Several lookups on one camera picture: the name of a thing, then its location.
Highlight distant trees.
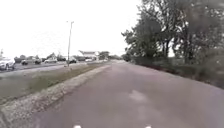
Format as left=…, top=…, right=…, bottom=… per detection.
left=98, top=50, right=111, bottom=61

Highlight white building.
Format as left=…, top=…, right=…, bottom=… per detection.
left=78, top=50, right=100, bottom=62

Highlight dark vehicle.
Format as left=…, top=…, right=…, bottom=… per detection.
left=34, top=58, right=43, bottom=65
left=67, top=57, right=78, bottom=65
left=20, top=59, right=30, bottom=66

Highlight grey asphalt road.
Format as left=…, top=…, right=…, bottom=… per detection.
left=31, top=61, right=224, bottom=128

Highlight street light pole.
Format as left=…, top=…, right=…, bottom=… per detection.
left=65, top=20, right=75, bottom=68

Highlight pale vehicle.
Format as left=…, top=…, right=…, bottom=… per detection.
left=44, top=57, right=58, bottom=64

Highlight grass strip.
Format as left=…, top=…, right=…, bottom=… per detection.
left=0, top=62, right=108, bottom=106

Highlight row of trees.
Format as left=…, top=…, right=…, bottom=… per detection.
left=120, top=0, right=224, bottom=68

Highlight grass verge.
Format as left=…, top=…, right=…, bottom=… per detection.
left=130, top=55, right=224, bottom=90

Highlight pale gravel strip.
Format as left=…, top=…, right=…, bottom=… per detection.
left=0, top=63, right=113, bottom=128

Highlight white vehicle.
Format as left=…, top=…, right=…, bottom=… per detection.
left=0, top=57, right=16, bottom=72

